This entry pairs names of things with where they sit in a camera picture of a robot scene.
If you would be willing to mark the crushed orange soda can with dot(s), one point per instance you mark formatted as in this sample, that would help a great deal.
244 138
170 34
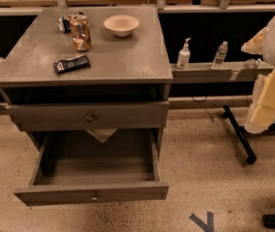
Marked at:
80 32

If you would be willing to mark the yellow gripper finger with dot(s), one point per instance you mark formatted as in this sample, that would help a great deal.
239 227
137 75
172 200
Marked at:
261 114

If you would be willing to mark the white pump lotion bottle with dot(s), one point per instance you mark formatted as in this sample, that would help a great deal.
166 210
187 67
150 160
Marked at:
184 56

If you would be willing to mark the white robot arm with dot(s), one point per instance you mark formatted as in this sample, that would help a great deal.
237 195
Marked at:
263 43

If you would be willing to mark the grey wooden drawer cabinet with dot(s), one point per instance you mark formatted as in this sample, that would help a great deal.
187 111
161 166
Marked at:
85 69

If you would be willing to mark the white paper bowl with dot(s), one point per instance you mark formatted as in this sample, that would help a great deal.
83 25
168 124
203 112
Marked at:
121 25

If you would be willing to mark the black metal stand leg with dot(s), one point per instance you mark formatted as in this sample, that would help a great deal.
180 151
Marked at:
251 157

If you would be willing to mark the dark blue rxbar wrapper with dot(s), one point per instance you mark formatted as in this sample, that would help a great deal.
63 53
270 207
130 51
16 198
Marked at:
68 65

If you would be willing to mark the open grey middle drawer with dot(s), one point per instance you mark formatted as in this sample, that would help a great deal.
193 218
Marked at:
74 167

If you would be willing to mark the crumpled clear plastic wrap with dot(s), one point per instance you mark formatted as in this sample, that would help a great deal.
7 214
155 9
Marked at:
252 63

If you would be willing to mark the white cloth under drawer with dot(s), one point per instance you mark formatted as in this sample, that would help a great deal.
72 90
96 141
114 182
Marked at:
102 135

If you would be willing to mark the closed grey top drawer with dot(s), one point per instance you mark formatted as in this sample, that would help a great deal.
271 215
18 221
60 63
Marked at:
89 116

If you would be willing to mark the black chair caster base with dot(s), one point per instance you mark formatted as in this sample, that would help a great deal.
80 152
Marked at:
268 221

